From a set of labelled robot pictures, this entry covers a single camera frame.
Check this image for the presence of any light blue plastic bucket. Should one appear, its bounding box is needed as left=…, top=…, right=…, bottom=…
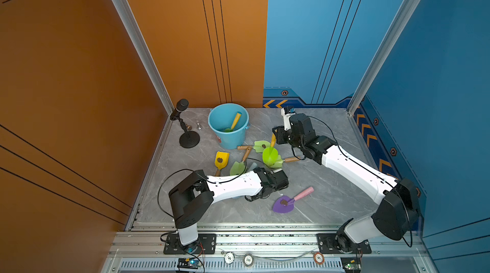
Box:
left=208, top=103, right=250, bottom=149

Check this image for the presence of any green trowel brown handle upper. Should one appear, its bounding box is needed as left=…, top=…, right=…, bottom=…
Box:
left=237, top=140, right=271, bottom=153

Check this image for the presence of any green trowel wooden handle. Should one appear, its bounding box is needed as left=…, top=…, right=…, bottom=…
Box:
left=271, top=156, right=301, bottom=168
left=230, top=145, right=252, bottom=176

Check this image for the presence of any green trowel yellow blue handle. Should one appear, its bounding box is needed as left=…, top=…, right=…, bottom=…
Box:
left=224, top=112, right=242, bottom=133

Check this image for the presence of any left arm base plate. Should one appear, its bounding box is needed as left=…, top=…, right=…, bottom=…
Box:
left=160, top=233, right=217, bottom=255

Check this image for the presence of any black microphone on stand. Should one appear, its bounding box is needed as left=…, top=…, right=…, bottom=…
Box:
left=170, top=99, right=200, bottom=149

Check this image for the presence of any lime trowel yellow handle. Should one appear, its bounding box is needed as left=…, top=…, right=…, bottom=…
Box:
left=262, top=134, right=279, bottom=168

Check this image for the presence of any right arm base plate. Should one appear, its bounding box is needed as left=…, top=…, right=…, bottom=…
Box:
left=316, top=233, right=372, bottom=255

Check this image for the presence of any yellow trowel wooden handle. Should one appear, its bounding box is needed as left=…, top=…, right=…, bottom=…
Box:
left=214, top=151, right=230, bottom=177

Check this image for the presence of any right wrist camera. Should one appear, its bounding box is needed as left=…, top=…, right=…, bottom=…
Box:
left=281, top=106, right=296, bottom=131

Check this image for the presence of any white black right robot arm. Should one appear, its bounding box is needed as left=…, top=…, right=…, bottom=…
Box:
left=273, top=107, right=422, bottom=253

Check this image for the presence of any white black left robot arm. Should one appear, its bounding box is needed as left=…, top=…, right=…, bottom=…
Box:
left=168, top=168, right=289, bottom=249

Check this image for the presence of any purple trowel pink handle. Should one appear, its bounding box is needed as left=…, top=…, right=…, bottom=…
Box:
left=273, top=187, right=315, bottom=214

